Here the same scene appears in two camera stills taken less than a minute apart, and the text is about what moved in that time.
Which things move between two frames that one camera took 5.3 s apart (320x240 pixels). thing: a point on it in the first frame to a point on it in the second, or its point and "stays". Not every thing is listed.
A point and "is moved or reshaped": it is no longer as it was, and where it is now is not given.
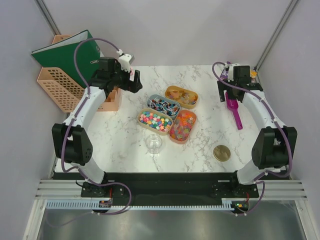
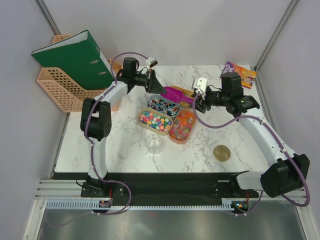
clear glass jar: x=153 y=143 stays
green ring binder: x=60 y=55 stays
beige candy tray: x=154 y=121 stays
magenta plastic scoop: x=233 y=105 is moved or reshaped
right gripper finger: x=221 y=87 to x=200 y=105
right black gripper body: x=230 y=90 to x=216 y=98
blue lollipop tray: x=164 y=105 stays
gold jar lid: x=221 y=153 stays
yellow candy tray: x=187 y=99 stays
